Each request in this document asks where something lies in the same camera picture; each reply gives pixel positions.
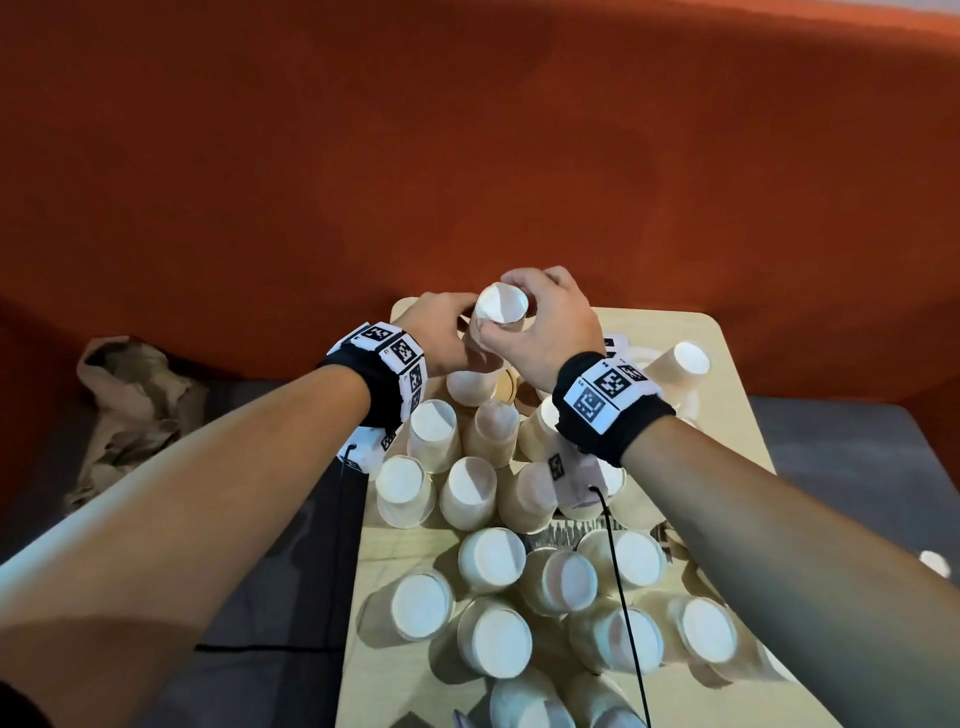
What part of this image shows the person's right hand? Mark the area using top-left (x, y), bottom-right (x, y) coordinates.
top-left (472, 266), bottom-right (608, 395)

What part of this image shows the person's left hand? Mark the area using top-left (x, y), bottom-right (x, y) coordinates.
top-left (391, 291), bottom-right (505, 377)

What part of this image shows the single upturned paper cup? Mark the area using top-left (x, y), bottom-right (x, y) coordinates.
top-left (463, 282), bottom-right (531, 370)

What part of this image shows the person's right forearm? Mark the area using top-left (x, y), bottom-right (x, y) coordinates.
top-left (621, 414), bottom-right (960, 728)

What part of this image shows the person's left forearm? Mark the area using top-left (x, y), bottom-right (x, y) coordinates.
top-left (0, 363), bottom-right (374, 728)

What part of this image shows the black wristband with marker blocks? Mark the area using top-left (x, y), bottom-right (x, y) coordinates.
top-left (318, 321), bottom-right (429, 476)
top-left (549, 333), bottom-right (677, 520)

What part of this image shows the orange sofa backrest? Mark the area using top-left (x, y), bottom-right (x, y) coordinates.
top-left (0, 0), bottom-right (960, 526)

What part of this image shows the pile of paper cups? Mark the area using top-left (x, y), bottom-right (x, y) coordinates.
top-left (358, 339), bottom-right (790, 728)

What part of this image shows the crumpled brown paper bag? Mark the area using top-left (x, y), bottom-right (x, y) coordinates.
top-left (63, 335), bottom-right (212, 516)

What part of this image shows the thin black cable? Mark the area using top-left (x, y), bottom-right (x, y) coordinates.
top-left (587, 486), bottom-right (654, 728)

